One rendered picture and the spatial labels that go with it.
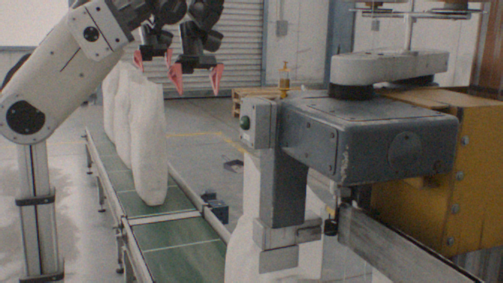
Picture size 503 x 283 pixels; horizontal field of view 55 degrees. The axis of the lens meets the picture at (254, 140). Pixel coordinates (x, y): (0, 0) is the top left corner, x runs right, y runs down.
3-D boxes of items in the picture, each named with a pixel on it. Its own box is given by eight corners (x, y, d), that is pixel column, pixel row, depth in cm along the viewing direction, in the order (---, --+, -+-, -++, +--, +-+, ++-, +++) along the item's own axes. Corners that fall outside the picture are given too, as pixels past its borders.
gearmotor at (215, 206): (191, 209, 309) (191, 186, 306) (213, 206, 315) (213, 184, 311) (206, 227, 283) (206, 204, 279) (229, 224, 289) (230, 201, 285)
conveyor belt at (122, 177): (90, 139, 462) (90, 129, 460) (132, 136, 477) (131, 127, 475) (129, 235, 266) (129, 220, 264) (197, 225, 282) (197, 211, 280)
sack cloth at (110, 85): (101, 133, 448) (97, 55, 430) (123, 132, 457) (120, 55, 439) (109, 146, 407) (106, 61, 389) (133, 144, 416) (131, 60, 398)
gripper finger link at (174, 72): (203, 90, 124) (198, 56, 126) (177, 90, 121) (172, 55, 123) (195, 99, 130) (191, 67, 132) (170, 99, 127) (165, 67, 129)
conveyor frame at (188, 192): (85, 140, 460) (84, 126, 457) (136, 137, 479) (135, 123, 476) (123, 242, 261) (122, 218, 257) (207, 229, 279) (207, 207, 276)
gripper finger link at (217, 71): (229, 90, 127) (223, 57, 129) (203, 90, 124) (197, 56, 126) (220, 99, 133) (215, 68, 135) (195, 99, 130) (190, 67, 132)
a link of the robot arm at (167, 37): (150, 5, 182) (159, 16, 177) (174, 16, 191) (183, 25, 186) (135, 32, 186) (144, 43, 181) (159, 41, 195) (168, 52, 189)
